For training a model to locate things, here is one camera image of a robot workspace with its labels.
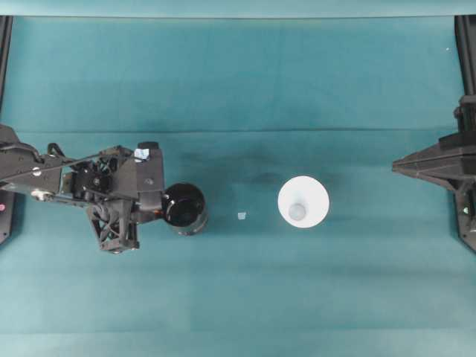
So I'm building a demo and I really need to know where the black cup holder red handle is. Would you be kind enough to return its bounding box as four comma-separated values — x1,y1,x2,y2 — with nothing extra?
158,181,208,238

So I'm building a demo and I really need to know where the white paper cup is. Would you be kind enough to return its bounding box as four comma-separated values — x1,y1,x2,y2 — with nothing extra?
277,174,331,231

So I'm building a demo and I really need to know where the blue-green table cloth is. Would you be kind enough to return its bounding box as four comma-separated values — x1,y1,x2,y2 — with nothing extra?
0,14,476,357

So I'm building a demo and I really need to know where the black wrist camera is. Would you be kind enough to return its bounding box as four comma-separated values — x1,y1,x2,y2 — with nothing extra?
113,141,165,211

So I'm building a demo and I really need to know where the black frame bar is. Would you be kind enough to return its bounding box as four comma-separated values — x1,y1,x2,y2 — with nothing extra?
454,14,476,97
0,14,14,111

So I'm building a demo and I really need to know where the thin black camera cable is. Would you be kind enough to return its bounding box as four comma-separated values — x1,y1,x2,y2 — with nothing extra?
33,148,146,174

